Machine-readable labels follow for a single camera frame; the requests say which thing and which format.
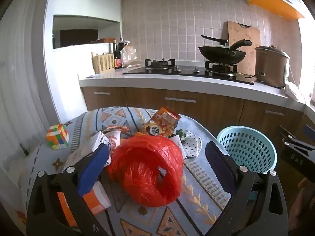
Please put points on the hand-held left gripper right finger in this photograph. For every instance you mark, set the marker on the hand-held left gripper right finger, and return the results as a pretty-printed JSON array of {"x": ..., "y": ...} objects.
[{"x": 219, "y": 167}]

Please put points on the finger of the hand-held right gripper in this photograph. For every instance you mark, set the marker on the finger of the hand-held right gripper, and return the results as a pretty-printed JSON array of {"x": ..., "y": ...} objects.
[
  {"x": 309, "y": 130},
  {"x": 289, "y": 141}
]

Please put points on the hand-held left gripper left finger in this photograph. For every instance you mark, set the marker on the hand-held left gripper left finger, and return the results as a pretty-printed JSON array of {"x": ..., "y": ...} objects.
[{"x": 92, "y": 169}]

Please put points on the light blue plastic basket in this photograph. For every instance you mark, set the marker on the light blue plastic basket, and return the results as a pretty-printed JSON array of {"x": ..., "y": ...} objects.
[{"x": 246, "y": 147}]

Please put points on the red plastic bag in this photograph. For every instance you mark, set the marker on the red plastic bag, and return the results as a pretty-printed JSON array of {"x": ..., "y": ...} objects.
[{"x": 147, "y": 167}]

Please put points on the person's right hand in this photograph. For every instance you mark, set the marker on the person's right hand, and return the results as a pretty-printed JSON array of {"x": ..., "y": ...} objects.
[{"x": 304, "y": 201}]

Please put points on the white carton box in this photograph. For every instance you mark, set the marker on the white carton box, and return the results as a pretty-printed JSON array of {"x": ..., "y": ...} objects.
[{"x": 83, "y": 150}]

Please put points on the patterned blue tablecloth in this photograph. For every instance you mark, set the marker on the patterned blue tablecloth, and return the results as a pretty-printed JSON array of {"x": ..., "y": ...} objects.
[{"x": 196, "y": 177}]

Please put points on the orange and white carton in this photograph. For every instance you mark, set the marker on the orange and white carton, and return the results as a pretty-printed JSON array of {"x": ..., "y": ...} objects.
[{"x": 98, "y": 201}]

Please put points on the polka dot paper wrapper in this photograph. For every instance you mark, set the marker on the polka dot paper wrapper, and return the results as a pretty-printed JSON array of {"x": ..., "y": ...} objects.
[{"x": 192, "y": 147}]

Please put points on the white crumpled cloth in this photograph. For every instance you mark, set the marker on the white crumpled cloth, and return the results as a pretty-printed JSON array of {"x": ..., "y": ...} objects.
[{"x": 294, "y": 91}]

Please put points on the colourful puzzle cube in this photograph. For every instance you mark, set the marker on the colourful puzzle cube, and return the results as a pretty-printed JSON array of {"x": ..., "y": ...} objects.
[{"x": 57, "y": 136}]

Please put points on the orange snack packet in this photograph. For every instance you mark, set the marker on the orange snack packet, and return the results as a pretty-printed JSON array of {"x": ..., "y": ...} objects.
[{"x": 117, "y": 128}]

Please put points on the wooden kitchen counter cabinet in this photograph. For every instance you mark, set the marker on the wooden kitchen counter cabinet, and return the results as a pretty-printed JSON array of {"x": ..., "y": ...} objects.
[{"x": 216, "y": 108}]

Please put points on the orange panda snack box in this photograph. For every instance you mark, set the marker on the orange panda snack box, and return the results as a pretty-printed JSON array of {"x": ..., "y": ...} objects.
[{"x": 160, "y": 125}]

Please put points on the brown rice cooker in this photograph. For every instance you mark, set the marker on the brown rice cooker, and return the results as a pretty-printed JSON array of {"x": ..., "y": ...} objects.
[{"x": 269, "y": 66}]

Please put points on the black gas stove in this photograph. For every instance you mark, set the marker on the black gas stove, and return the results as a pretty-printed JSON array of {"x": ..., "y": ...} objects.
[{"x": 187, "y": 72}]

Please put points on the beige slotted utensil holder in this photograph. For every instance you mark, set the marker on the beige slotted utensil holder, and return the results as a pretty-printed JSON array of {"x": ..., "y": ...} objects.
[{"x": 103, "y": 64}]

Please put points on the black wok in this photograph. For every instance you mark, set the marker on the black wok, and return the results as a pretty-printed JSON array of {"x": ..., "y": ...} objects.
[{"x": 221, "y": 54}]

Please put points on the soy sauce bottle red label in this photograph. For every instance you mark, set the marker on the soy sauce bottle red label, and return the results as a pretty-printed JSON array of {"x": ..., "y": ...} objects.
[{"x": 116, "y": 59}]

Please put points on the wooden cutting board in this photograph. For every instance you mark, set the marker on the wooden cutting board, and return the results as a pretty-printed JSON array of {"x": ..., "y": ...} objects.
[{"x": 246, "y": 32}]

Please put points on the clear plastic bag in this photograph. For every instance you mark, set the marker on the clear plastic bag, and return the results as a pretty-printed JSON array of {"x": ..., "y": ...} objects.
[{"x": 130, "y": 56}]

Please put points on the black cooking ladle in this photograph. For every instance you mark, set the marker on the black cooking ladle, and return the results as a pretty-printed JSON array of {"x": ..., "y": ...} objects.
[{"x": 212, "y": 39}]

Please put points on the orange wall cabinet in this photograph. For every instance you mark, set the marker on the orange wall cabinet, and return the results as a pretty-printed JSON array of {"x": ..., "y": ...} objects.
[{"x": 273, "y": 1}]

